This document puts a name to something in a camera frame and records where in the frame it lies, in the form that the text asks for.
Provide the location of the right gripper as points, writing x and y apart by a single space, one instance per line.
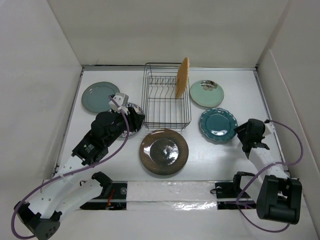
239 132

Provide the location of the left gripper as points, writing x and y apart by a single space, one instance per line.
134 119

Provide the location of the blue floral white plate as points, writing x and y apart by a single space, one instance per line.
130 106

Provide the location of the dark teal scalloped plate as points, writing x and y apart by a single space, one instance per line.
218 124

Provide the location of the grey-blue round plate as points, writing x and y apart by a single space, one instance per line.
95 98

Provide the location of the brown speckled round plate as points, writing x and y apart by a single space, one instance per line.
164 152

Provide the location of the square bamboo plate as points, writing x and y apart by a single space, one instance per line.
182 77

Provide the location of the mint green flower plate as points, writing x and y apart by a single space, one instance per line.
207 93

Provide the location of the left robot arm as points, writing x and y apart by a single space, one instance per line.
41 210

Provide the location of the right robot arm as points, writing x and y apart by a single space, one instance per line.
276 195

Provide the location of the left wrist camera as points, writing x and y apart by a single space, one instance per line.
119 102

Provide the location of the black wire dish rack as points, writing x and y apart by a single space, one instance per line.
161 107

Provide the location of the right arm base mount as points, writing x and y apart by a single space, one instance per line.
226 195

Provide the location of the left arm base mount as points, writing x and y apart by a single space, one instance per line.
115 200

